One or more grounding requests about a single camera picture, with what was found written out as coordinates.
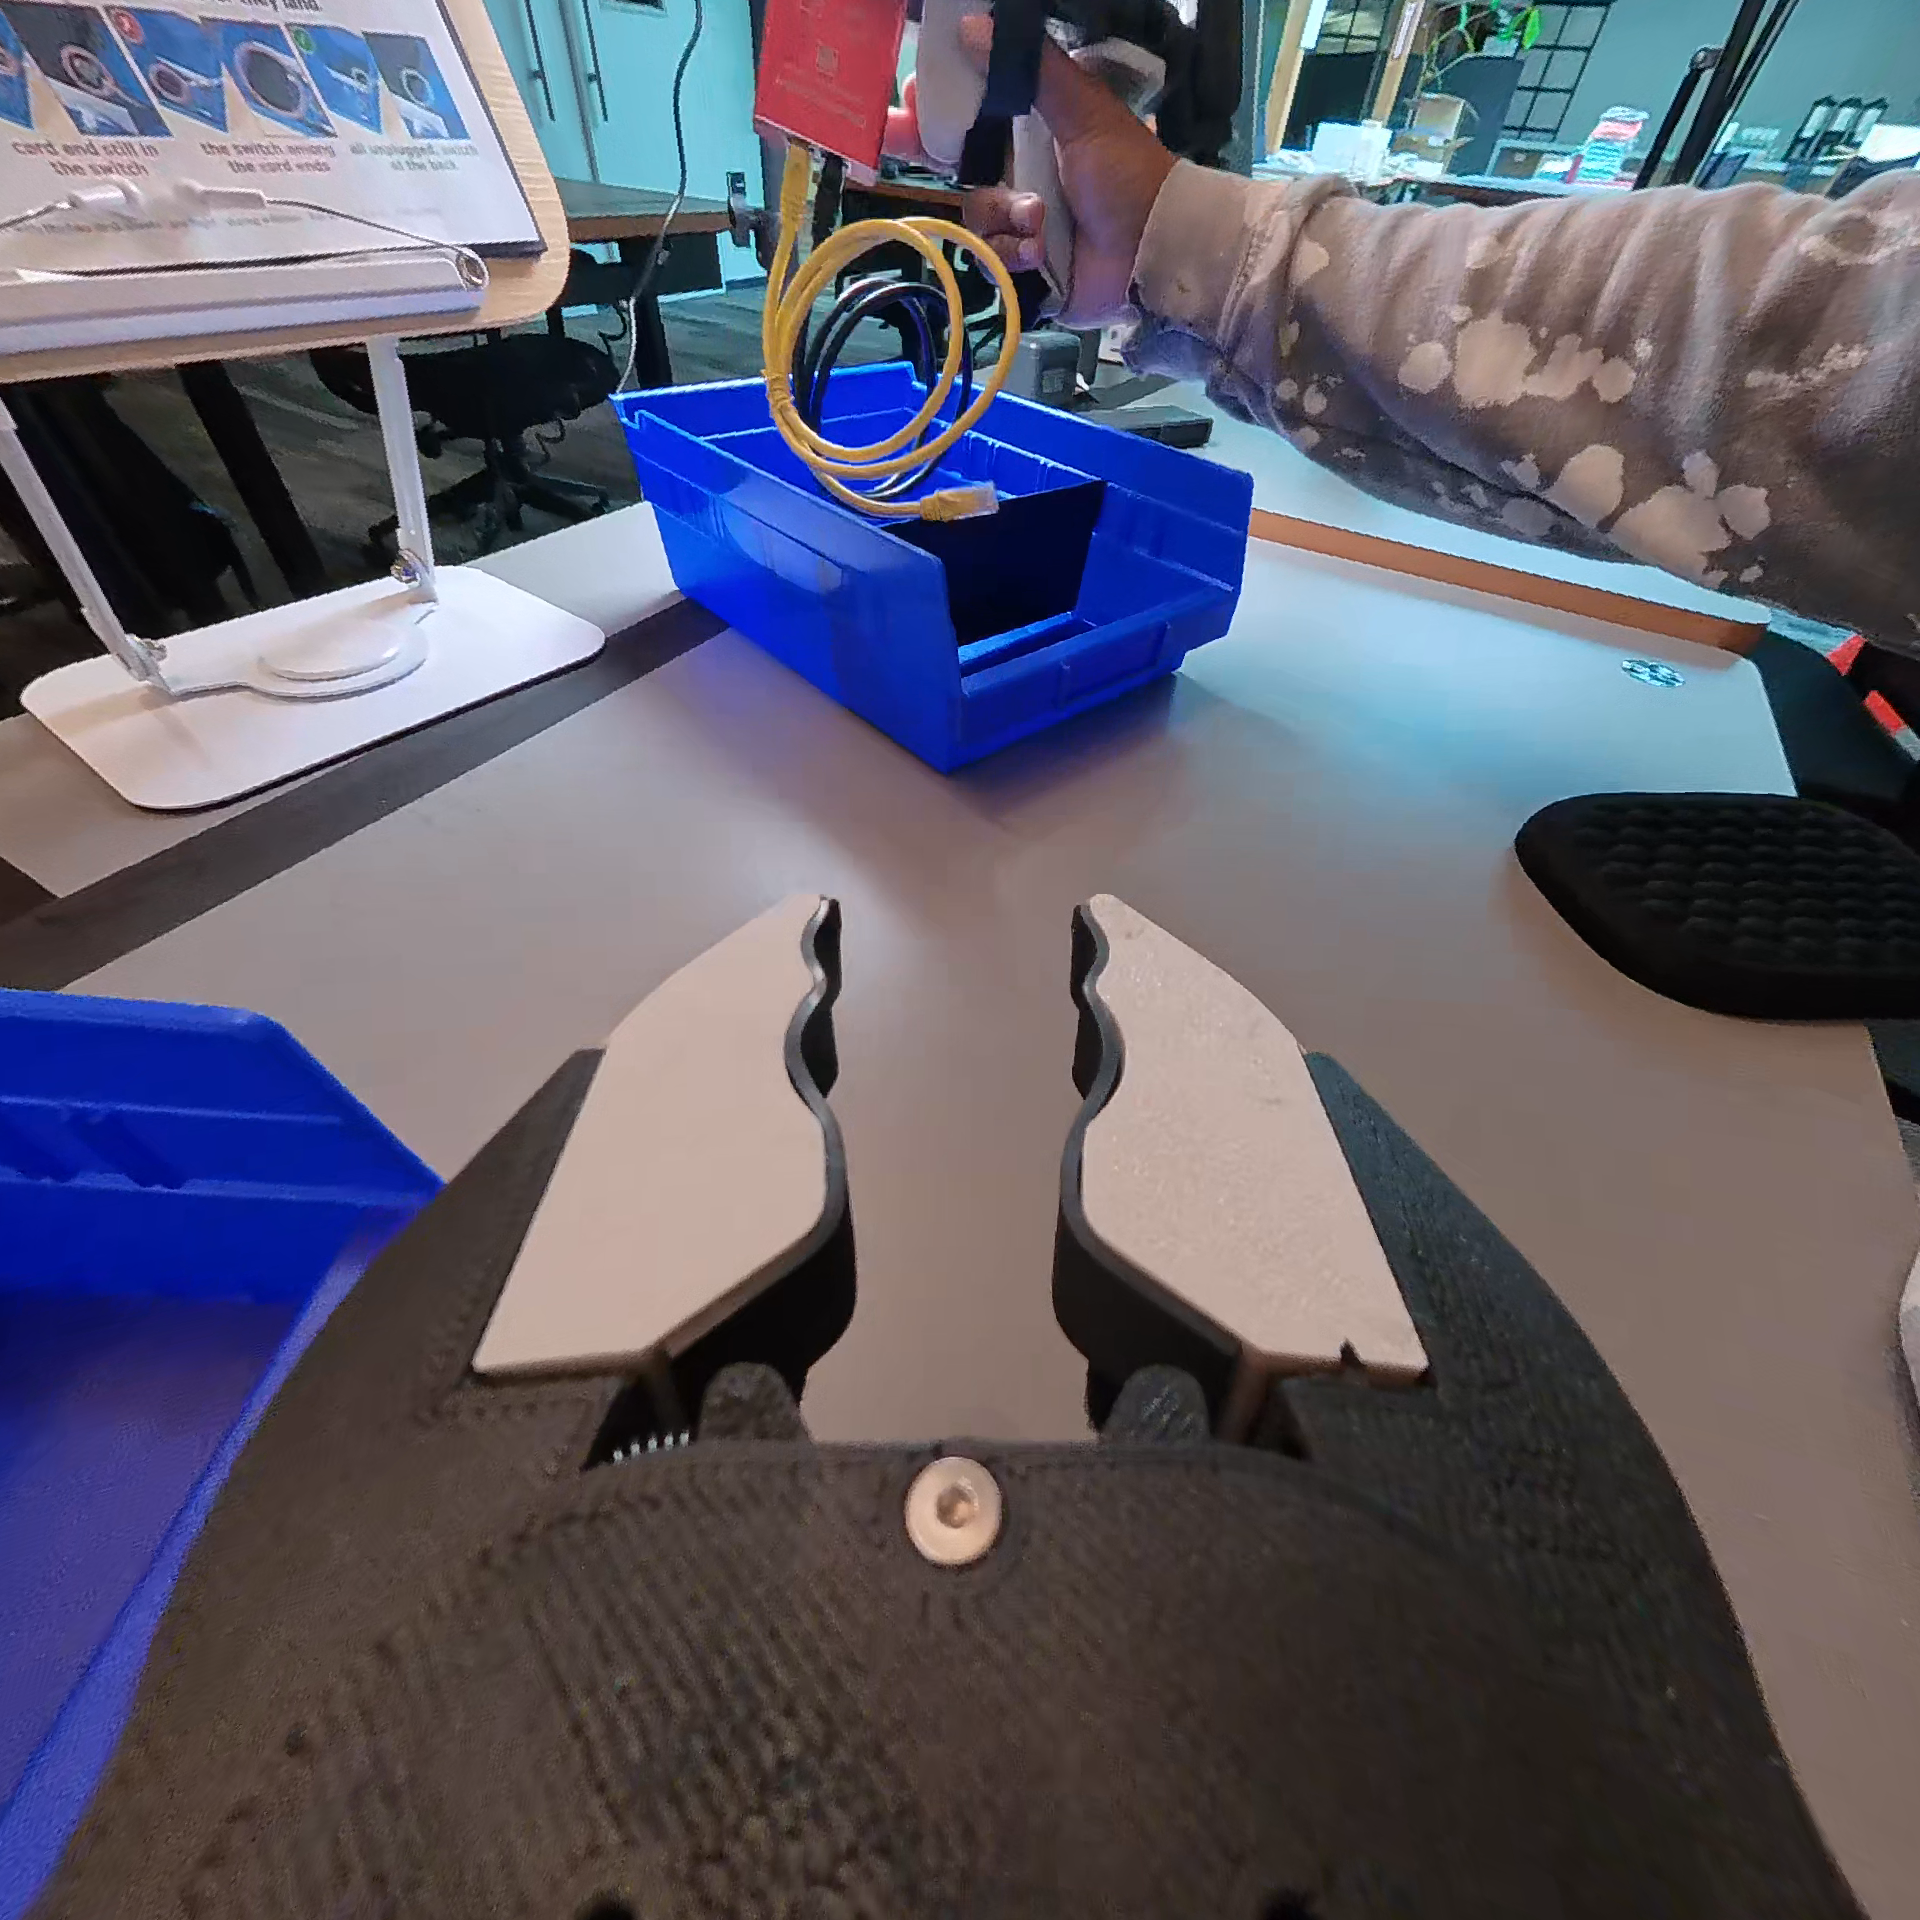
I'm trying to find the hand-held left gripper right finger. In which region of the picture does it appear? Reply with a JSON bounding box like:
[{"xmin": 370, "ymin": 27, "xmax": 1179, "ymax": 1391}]
[{"xmin": 1055, "ymin": 892, "xmax": 1433, "ymax": 1440}]

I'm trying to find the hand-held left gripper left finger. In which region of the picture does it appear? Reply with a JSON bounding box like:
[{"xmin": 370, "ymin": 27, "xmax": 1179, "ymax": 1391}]
[{"xmin": 469, "ymin": 892, "xmax": 859, "ymax": 1408}]

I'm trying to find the red ethernet switch box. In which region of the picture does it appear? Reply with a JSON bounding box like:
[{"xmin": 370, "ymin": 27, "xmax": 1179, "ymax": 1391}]
[{"xmin": 755, "ymin": 0, "xmax": 921, "ymax": 168}]

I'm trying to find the yellow ethernet cable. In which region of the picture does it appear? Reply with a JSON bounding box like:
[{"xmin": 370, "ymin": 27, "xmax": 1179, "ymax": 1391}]
[{"xmin": 761, "ymin": 141, "xmax": 1025, "ymax": 520}]

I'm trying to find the black cable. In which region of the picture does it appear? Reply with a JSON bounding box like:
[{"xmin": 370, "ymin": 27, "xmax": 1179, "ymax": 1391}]
[{"xmin": 787, "ymin": 276, "xmax": 999, "ymax": 496}]

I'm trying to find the blue plastic bin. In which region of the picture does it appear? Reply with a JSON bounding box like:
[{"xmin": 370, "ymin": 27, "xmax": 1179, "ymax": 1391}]
[
  {"xmin": 0, "ymin": 988, "xmax": 447, "ymax": 1920},
  {"xmin": 612, "ymin": 358, "xmax": 1258, "ymax": 776}
]

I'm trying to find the person's right forearm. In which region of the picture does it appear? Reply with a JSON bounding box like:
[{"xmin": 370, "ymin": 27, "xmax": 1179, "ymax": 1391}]
[{"xmin": 1124, "ymin": 158, "xmax": 1920, "ymax": 653}]

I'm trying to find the person's right hand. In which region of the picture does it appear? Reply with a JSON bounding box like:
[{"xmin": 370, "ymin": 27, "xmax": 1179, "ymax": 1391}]
[{"xmin": 971, "ymin": 47, "xmax": 1179, "ymax": 326}]

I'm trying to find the black bin divider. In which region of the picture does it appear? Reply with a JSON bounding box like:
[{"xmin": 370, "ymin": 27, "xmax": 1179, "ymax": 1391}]
[{"xmin": 884, "ymin": 480, "xmax": 1109, "ymax": 647}]

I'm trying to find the black chair armrest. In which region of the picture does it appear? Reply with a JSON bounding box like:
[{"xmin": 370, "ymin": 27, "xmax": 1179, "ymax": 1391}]
[{"xmin": 1515, "ymin": 790, "xmax": 1920, "ymax": 1024}]

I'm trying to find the white document stand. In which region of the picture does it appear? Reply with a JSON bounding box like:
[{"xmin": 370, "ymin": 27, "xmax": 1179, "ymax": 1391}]
[{"xmin": 0, "ymin": 0, "xmax": 609, "ymax": 812}]

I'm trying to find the black office chair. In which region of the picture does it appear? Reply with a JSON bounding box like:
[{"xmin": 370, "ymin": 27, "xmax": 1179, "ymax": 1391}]
[{"xmin": 306, "ymin": 247, "xmax": 633, "ymax": 527}]

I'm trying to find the printed instruction sheet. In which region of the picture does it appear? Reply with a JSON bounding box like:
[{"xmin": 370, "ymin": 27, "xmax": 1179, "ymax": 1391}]
[{"xmin": 0, "ymin": 0, "xmax": 549, "ymax": 288}]

